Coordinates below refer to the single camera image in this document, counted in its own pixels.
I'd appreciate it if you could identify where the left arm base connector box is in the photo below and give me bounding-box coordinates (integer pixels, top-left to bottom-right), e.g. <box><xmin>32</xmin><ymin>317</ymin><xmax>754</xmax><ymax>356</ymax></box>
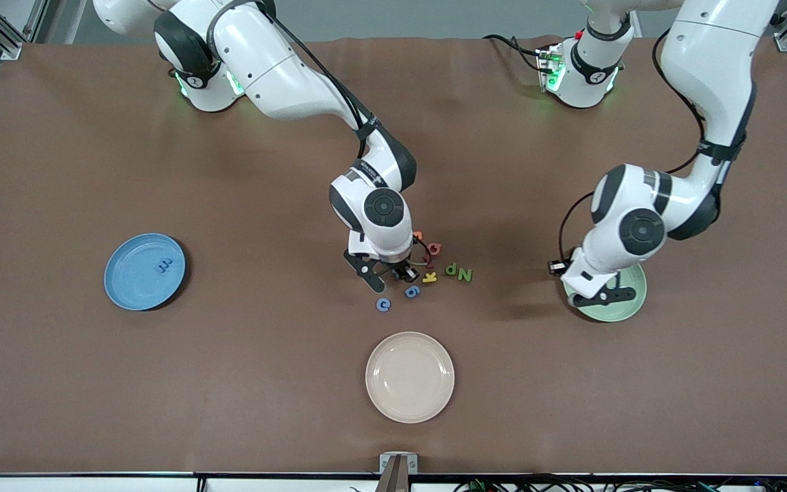
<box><xmin>537</xmin><ymin>44</ymin><xmax>566</xmax><ymax>93</ymax></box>

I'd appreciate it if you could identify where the green plate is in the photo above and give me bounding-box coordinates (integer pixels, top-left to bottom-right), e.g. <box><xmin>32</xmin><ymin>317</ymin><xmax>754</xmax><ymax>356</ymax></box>
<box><xmin>563</xmin><ymin>263</ymin><xmax>648</xmax><ymax>323</ymax></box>

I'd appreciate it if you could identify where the beige plate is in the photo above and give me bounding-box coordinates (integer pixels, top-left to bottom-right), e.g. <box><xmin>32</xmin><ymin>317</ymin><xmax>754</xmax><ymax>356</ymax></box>
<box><xmin>365</xmin><ymin>331</ymin><xmax>456</xmax><ymax>424</ymax></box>

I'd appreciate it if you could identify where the brown table cover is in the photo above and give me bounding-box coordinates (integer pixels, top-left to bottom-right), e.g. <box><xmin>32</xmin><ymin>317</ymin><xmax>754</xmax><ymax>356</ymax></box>
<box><xmin>0</xmin><ymin>36</ymin><xmax>787</xmax><ymax>476</ymax></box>

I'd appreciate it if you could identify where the blue plate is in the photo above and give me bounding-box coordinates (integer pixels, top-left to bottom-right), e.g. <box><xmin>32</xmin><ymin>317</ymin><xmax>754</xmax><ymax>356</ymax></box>
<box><xmin>104</xmin><ymin>233</ymin><xmax>187</xmax><ymax>312</ymax></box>

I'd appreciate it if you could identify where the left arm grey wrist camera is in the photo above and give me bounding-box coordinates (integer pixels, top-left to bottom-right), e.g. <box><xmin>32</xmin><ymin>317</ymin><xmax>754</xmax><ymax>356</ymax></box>
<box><xmin>568</xmin><ymin>277</ymin><xmax>638</xmax><ymax>308</ymax></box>

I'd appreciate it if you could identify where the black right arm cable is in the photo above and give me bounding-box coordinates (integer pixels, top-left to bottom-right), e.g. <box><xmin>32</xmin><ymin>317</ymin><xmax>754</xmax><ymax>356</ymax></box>
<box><xmin>271</xmin><ymin>14</ymin><xmax>437</xmax><ymax>269</ymax></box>

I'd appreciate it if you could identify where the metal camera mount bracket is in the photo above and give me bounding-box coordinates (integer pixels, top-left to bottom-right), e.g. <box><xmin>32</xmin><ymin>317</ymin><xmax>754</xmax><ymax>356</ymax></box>
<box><xmin>379</xmin><ymin>452</ymin><xmax>419</xmax><ymax>492</ymax></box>

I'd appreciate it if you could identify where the black left arm base cable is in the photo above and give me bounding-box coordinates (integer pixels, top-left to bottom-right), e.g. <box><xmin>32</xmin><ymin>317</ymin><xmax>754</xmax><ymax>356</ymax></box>
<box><xmin>482</xmin><ymin>33</ymin><xmax>546</xmax><ymax>73</ymax></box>

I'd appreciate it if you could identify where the white table edge rail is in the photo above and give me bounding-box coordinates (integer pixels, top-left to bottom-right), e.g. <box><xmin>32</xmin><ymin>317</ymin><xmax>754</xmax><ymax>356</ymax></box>
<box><xmin>0</xmin><ymin>474</ymin><xmax>787</xmax><ymax>492</ymax></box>

